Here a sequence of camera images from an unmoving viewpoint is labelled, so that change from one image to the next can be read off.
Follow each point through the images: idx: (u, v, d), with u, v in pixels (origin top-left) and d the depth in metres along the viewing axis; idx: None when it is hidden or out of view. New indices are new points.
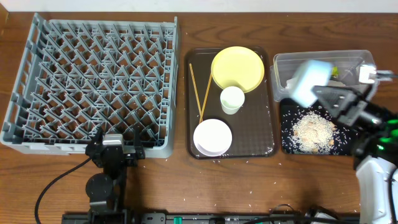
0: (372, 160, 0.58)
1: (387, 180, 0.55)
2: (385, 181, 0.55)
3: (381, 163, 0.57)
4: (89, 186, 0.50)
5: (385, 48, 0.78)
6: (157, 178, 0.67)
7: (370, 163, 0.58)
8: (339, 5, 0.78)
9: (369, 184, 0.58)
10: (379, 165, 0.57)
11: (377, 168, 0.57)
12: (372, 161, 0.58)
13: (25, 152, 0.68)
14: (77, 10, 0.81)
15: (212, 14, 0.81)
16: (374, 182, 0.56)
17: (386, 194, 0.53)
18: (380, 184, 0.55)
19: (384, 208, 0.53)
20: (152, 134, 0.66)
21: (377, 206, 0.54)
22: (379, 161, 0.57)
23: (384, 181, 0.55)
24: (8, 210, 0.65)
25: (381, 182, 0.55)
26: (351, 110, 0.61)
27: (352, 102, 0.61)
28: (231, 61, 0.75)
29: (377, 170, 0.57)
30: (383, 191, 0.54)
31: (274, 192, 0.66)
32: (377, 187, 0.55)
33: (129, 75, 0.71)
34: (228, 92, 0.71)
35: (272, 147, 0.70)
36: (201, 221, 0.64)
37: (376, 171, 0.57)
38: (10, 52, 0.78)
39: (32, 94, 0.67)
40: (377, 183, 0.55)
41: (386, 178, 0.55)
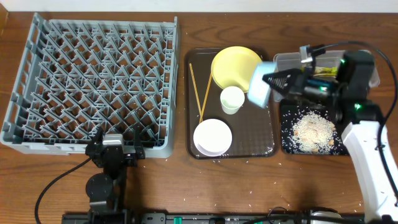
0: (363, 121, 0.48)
1: (378, 148, 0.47)
2: (376, 149, 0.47)
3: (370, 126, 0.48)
4: (89, 186, 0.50)
5: (385, 48, 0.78)
6: (157, 178, 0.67)
7: (355, 134, 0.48)
8: (340, 4, 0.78)
9: (362, 159, 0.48)
10: (367, 130, 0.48)
11: (365, 137, 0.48)
12: (357, 129, 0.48)
13: (25, 151, 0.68)
14: (77, 10, 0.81)
15: (212, 14, 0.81)
16: (365, 154, 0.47)
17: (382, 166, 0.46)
18: (371, 154, 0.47)
19: (384, 185, 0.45)
20: (152, 134, 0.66)
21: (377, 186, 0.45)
22: (365, 125, 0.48)
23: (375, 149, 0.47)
24: (8, 210, 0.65)
25: (372, 153, 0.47)
26: (298, 81, 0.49)
27: (300, 73, 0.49)
28: (230, 61, 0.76)
29: (364, 139, 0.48)
30: (377, 162, 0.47)
31: (274, 192, 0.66)
32: (373, 162, 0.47)
33: (129, 75, 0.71)
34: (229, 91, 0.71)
35: (272, 147, 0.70)
36: (201, 221, 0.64)
37: (362, 139, 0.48)
38: (10, 52, 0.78)
39: (32, 94, 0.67)
40: (367, 153, 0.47)
41: (377, 145, 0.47)
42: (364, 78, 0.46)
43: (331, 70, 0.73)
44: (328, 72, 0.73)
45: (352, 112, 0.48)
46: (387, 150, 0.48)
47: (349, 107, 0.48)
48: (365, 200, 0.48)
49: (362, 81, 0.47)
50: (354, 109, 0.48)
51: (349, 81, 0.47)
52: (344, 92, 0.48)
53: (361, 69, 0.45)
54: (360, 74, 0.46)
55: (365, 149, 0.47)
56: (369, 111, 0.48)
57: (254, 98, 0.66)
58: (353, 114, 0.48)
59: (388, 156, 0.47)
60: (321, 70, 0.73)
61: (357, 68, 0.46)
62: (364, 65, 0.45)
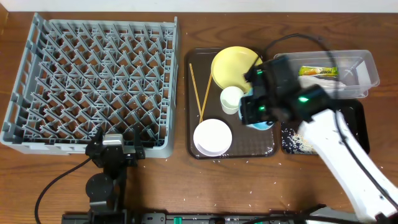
0: (317, 116, 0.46)
1: (342, 141, 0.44)
2: (341, 144, 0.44)
3: (327, 117, 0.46)
4: (89, 186, 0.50)
5: (385, 49, 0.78)
6: (157, 178, 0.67)
7: (313, 133, 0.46)
8: (340, 4, 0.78)
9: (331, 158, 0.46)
10: (324, 122, 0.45)
11: (325, 134, 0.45)
12: (313, 129, 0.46)
13: (25, 151, 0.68)
14: (77, 10, 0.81)
15: (212, 14, 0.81)
16: (334, 151, 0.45)
17: (353, 161, 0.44)
18: (339, 151, 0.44)
19: (362, 181, 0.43)
20: (152, 134, 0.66)
21: (356, 186, 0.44)
22: (319, 119, 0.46)
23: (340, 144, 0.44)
24: (8, 210, 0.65)
25: (338, 149, 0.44)
26: (249, 104, 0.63)
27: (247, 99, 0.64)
28: (231, 62, 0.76)
29: (326, 137, 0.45)
30: (347, 158, 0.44)
31: (273, 193, 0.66)
32: (344, 159, 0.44)
33: (129, 75, 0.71)
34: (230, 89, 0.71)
35: (272, 147, 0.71)
36: (201, 221, 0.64)
37: (323, 137, 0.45)
38: (10, 51, 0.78)
39: (32, 94, 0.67)
40: (333, 153, 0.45)
41: (340, 139, 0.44)
42: (283, 74, 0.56)
43: (331, 70, 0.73)
44: (328, 72, 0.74)
45: (299, 107, 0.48)
46: (351, 140, 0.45)
47: (295, 102, 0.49)
48: (352, 199, 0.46)
49: (285, 77, 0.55)
50: (300, 104, 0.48)
51: (275, 82, 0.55)
52: (277, 92, 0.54)
53: (272, 67, 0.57)
54: (277, 72, 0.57)
55: (331, 147, 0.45)
56: (317, 98, 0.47)
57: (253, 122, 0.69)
58: (303, 108, 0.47)
59: (355, 147, 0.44)
60: (321, 70, 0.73)
61: (273, 69, 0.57)
62: (277, 65, 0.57)
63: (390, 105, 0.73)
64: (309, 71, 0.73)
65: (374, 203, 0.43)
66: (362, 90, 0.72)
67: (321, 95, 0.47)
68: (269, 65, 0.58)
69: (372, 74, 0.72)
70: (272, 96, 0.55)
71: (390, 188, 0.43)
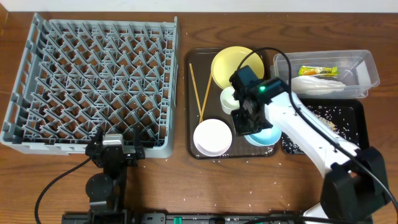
0: (275, 99, 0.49)
1: (296, 113, 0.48)
2: (295, 114, 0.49)
3: (282, 99, 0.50)
4: (89, 186, 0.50)
5: (384, 48, 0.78)
6: (158, 178, 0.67)
7: (273, 112, 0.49)
8: (340, 4, 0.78)
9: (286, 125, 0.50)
10: (281, 104, 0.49)
11: (283, 109, 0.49)
12: (272, 109, 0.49)
13: (25, 151, 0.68)
14: (77, 10, 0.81)
15: (212, 14, 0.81)
16: (290, 123, 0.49)
17: (307, 127, 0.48)
18: (294, 122, 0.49)
19: (316, 139, 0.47)
20: (152, 134, 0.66)
21: (313, 142, 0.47)
22: (275, 101, 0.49)
23: (295, 115, 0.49)
24: (8, 210, 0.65)
25: (293, 119, 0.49)
26: (236, 117, 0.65)
27: (234, 112, 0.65)
28: (230, 62, 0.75)
29: (282, 111, 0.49)
30: (302, 127, 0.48)
31: (273, 193, 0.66)
32: (299, 127, 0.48)
33: (129, 75, 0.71)
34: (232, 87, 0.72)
35: (272, 147, 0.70)
36: (201, 221, 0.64)
37: (282, 113, 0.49)
38: (10, 51, 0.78)
39: (32, 94, 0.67)
40: (290, 122, 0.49)
41: (295, 111, 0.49)
42: (249, 75, 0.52)
43: (331, 70, 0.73)
44: (328, 72, 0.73)
45: (260, 95, 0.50)
46: (303, 109, 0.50)
47: (254, 92, 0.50)
48: (309, 156, 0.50)
49: (250, 77, 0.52)
50: (259, 92, 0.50)
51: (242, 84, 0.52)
52: (245, 93, 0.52)
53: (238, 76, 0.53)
54: (244, 78, 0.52)
55: (286, 120, 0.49)
56: (273, 87, 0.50)
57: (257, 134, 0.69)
58: (262, 96, 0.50)
59: (306, 113, 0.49)
60: (321, 70, 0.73)
61: (238, 76, 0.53)
62: (241, 70, 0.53)
63: (390, 105, 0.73)
64: (309, 71, 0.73)
65: (331, 157, 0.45)
66: (362, 91, 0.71)
67: (277, 83, 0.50)
68: (235, 74, 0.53)
69: (372, 74, 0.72)
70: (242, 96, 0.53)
71: (343, 142, 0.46)
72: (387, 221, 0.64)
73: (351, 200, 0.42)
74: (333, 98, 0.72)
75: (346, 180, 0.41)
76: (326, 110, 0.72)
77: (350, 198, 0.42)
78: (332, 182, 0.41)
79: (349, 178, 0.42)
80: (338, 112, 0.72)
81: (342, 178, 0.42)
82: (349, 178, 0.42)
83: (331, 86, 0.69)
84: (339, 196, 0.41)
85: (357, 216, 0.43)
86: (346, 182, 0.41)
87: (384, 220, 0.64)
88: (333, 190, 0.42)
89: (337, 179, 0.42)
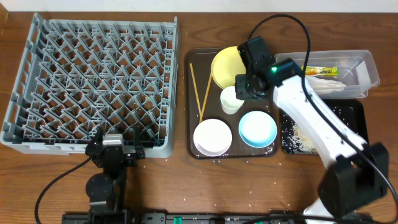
0: (286, 83, 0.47)
1: (307, 100, 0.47)
2: (306, 101, 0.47)
3: (294, 84, 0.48)
4: (89, 185, 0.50)
5: (385, 48, 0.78)
6: (158, 178, 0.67)
7: (283, 95, 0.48)
8: (339, 4, 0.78)
9: (296, 112, 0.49)
10: (292, 86, 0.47)
11: (294, 94, 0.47)
12: (282, 92, 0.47)
13: (25, 152, 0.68)
14: (77, 10, 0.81)
15: (212, 14, 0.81)
16: (299, 109, 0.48)
17: (317, 116, 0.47)
18: (303, 109, 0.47)
19: (325, 129, 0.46)
20: (152, 134, 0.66)
21: (320, 132, 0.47)
22: (289, 84, 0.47)
23: (306, 101, 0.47)
24: (8, 210, 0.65)
25: (303, 106, 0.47)
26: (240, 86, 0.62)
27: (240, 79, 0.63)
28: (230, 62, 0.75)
29: (293, 96, 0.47)
30: (312, 115, 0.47)
31: (273, 193, 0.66)
32: (309, 116, 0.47)
33: (129, 75, 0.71)
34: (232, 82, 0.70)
35: (272, 147, 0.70)
36: (201, 221, 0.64)
37: (292, 99, 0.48)
38: (10, 51, 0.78)
39: (32, 94, 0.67)
40: (300, 109, 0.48)
41: (306, 98, 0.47)
42: (261, 50, 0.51)
43: (331, 70, 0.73)
44: (328, 72, 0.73)
45: (271, 76, 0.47)
46: (314, 98, 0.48)
47: (267, 71, 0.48)
48: (316, 144, 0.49)
49: (261, 53, 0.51)
50: (272, 73, 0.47)
51: (252, 58, 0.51)
52: (254, 67, 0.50)
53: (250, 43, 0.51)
54: (254, 48, 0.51)
55: (296, 106, 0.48)
56: (285, 68, 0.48)
57: (254, 137, 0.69)
58: (274, 76, 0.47)
59: (318, 102, 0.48)
60: (321, 70, 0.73)
61: (249, 45, 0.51)
62: (253, 43, 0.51)
63: (390, 105, 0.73)
64: (309, 71, 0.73)
65: (337, 148, 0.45)
66: (362, 91, 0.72)
67: (290, 66, 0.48)
68: (245, 45, 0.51)
69: (372, 74, 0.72)
70: (252, 72, 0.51)
71: (352, 135, 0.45)
72: (387, 221, 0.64)
73: (349, 192, 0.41)
74: (333, 98, 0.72)
75: (349, 171, 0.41)
76: None
77: (351, 190, 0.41)
78: (335, 170, 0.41)
79: (352, 171, 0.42)
80: (338, 112, 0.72)
81: (346, 169, 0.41)
82: (351, 171, 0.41)
83: (331, 86, 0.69)
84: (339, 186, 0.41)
85: (356, 213, 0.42)
86: (348, 173, 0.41)
87: (384, 220, 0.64)
88: (335, 181, 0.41)
89: (341, 170, 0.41)
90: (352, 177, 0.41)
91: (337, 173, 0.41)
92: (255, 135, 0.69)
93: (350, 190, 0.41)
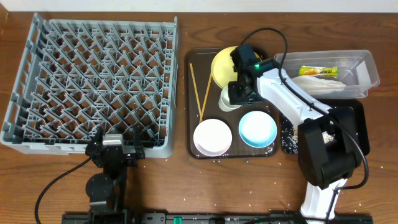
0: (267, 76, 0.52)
1: (282, 83, 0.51)
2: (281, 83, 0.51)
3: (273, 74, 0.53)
4: (89, 185, 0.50)
5: (385, 48, 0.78)
6: (158, 178, 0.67)
7: (265, 83, 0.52)
8: (339, 4, 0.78)
9: (275, 96, 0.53)
10: (271, 76, 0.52)
11: (272, 80, 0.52)
12: (263, 80, 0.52)
13: (25, 152, 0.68)
14: (77, 10, 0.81)
15: (212, 14, 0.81)
16: (275, 92, 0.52)
17: (291, 94, 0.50)
18: (278, 90, 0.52)
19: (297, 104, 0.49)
20: (152, 134, 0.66)
21: (293, 106, 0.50)
22: (269, 74, 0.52)
23: (281, 85, 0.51)
24: (8, 210, 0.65)
25: (279, 89, 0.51)
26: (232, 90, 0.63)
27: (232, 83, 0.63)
28: (229, 61, 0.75)
29: (270, 81, 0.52)
30: (285, 94, 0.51)
31: (273, 193, 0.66)
32: (283, 94, 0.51)
33: (129, 75, 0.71)
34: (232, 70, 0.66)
35: (272, 147, 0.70)
36: (201, 221, 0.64)
37: (269, 84, 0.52)
38: (10, 51, 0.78)
39: (32, 94, 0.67)
40: (275, 89, 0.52)
41: (281, 81, 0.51)
42: (249, 53, 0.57)
43: (331, 70, 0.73)
44: (328, 72, 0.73)
45: (254, 71, 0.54)
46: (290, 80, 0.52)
47: (250, 68, 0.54)
48: (293, 121, 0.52)
49: (249, 56, 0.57)
50: (255, 69, 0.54)
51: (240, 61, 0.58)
52: (243, 68, 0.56)
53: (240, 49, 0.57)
54: (244, 53, 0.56)
55: (273, 88, 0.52)
56: (267, 65, 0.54)
57: (254, 138, 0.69)
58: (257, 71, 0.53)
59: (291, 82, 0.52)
60: (321, 70, 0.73)
61: (240, 50, 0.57)
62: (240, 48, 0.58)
63: (390, 104, 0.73)
64: (309, 71, 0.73)
65: (305, 114, 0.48)
66: (362, 91, 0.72)
67: (271, 63, 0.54)
68: (237, 50, 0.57)
69: (372, 74, 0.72)
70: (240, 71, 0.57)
71: (318, 103, 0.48)
72: (387, 221, 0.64)
73: (322, 155, 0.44)
74: (333, 98, 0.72)
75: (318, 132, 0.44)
76: None
77: (320, 149, 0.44)
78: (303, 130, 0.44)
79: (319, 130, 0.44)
80: None
81: (314, 129, 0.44)
82: (319, 131, 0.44)
83: (331, 86, 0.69)
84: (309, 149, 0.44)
85: (328, 172, 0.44)
86: (315, 132, 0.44)
87: (384, 220, 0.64)
88: (304, 140, 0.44)
89: (308, 130, 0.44)
90: (319, 136, 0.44)
91: (306, 132, 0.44)
92: (256, 137, 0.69)
93: (321, 152, 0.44)
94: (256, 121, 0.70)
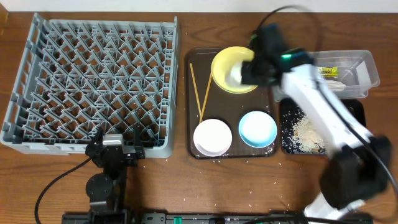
0: (298, 70, 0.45)
1: (314, 88, 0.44)
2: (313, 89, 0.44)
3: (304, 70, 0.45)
4: (89, 185, 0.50)
5: (385, 48, 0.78)
6: (158, 178, 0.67)
7: (293, 81, 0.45)
8: (339, 4, 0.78)
9: (304, 99, 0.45)
10: (302, 73, 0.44)
11: (303, 81, 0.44)
12: (293, 78, 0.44)
13: (25, 152, 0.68)
14: (78, 10, 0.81)
15: (212, 14, 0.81)
16: (306, 97, 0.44)
17: (326, 106, 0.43)
18: (311, 95, 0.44)
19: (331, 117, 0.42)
20: (152, 134, 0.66)
21: (326, 119, 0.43)
22: (300, 70, 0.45)
23: (313, 89, 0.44)
24: (8, 210, 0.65)
25: (310, 93, 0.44)
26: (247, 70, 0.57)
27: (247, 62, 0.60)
28: (229, 62, 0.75)
29: (302, 84, 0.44)
30: (319, 104, 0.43)
31: (273, 193, 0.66)
32: (315, 103, 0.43)
33: (129, 75, 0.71)
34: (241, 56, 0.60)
35: (272, 147, 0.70)
36: (201, 221, 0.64)
37: (300, 84, 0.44)
38: (10, 51, 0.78)
39: (32, 94, 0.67)
40: (306, 94, 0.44)
41: (313, 84, 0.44)
42: (276, 37, 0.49)
43: (331, 70, 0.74)
44: (328, 72, 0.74)
45: (283, 61, 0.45)
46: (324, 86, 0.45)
47: (278, 57, 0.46)
48: (323, 134, 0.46)
49: (276, 40, 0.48)
50: (283, 58, 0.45)
51: (266, 45, 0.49)
52: (267, 54, 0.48)
53: (267, 28, 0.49)
54: (270, 34, 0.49)
55: (305, 93, 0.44)
56: (299, 55, 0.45)
57: (254, 138, 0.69)
58: (286, 62, 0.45)
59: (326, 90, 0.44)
60: (321, 70, 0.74)
61: (266, 30, 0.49)
62: (267, 28, 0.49)
63: (390, 105, 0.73)
64: None
65: (343, 136, 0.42)
66: (362, 91, 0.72)
67: (305, 53, 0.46)
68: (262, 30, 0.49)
69: (372, 74, 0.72)
70: (262, 58, 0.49)
71: (356, 126, 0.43)
72: (387, 221, 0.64)
73: (353, 186, 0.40)
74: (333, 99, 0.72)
75: (355, 162, 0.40)
76: None
77: (354, 182, 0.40)
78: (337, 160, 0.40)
79: (356, 162, 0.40)
80: None
81: (350, 159, 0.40)
82: (356, 162, 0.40)
83: (331, 86, 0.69)
84: (341, 177, 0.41)
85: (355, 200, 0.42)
86: (351, 163, 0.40)
87: (384, 220, 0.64)
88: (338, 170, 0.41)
89: (344, 160, 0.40)
90: (355, 167, 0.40)
91: (341, 162, 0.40)
92: (256, 137, 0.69)
93: (354, 183, 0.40)
94: (256, 121, 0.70)
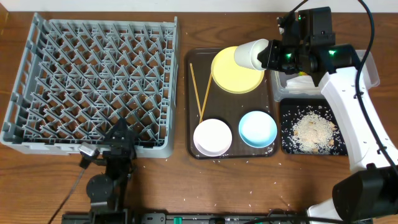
0: (339, 70, 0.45)
1: (356, 96, 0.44)
2: (354, 98, 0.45)
3: (346, 73, 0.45)
4: (89, 186, 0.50)
5: (385, 48, 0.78)
6: (158, 178, 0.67)
7: (333, 84, 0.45)
8: (339, 4, 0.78)
9: (338, 103, 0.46)
10: (344, 78, 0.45)
11: (343, 87, 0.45)
12: (335, 81, 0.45)
13: (24, 152, 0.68)
14: (78, 10, 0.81)
15: (212, 14, 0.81)
16: (343, 103, 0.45)
17: (362, 118, 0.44)
18: (352, 106, 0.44)
19: (363, 131, 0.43)
20: (152, 134, 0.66)
21: (359, 134, 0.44)
22: (341, 73, 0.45)
23: (354, 98, 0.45)
24: (8, 210, 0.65)
25: (348, 101, 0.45)
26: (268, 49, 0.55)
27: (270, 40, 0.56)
28: (230, 62, 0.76)
29: (342, 89, 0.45)
30: (359, 117, 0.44)
31: (273, 193, 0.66)
32: (353, 112, 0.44)
33: (129, 75, 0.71)
34: (257, 46, 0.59)
35: (272, 147, 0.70)
36: (201, 221, 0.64)
37: (339, 90, 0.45)
38: (10, 51, 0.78)
39: (32, 94, 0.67)
40: (346, 104, 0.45)
41: (355, 94, 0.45)
42: (324, 25, 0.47)
43: None
44: None
45: (328, 59, 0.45)
46: (365, 97, 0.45)
47: (324, 53, 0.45)
48: (347, 147, 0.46)
49: (323, 28, 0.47)
50: (328, 55, 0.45)
51: (312, 31, 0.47)
52: (313, 44, 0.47)
53: (314, 14, 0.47)
54: (319, 21, 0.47)
55: (344, 100, 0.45)
56: (345, 53, 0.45)
57: (253, 138, 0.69)
58: (331, 60, 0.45)
59: (367, 103, 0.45)
60: None
61: (314, 15, 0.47)
62: (319, 12, 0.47)
63: (391, 105, 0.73)
64: None
65: (372, 157, 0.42)
66: None
67: (350, 51, 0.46)
68: (310, 15, 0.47)
69: (372, 74, 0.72)
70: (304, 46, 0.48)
71: (390, 149, 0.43)
72: (387, 221, 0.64)
73: (368, 203, 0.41)
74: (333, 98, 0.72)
75: (379, 183, 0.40)
76: (326, 110, 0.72)
77: (370, 200, 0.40)
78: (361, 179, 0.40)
79: (380, 183, 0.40)
80: None
81: (374, 181, 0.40)
82: (380, 183, 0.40)
83: None
84: (361, 196, 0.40)
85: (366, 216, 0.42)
86: (375, 185, 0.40)
87: (384, 220, 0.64)
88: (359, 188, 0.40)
89: (368, 180, 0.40)
90: (378, 190, 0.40)
91: (365, 183, 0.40)
92: (255, 137, 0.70)
93: (369, 200, 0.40)
94: (255, 121, 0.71)
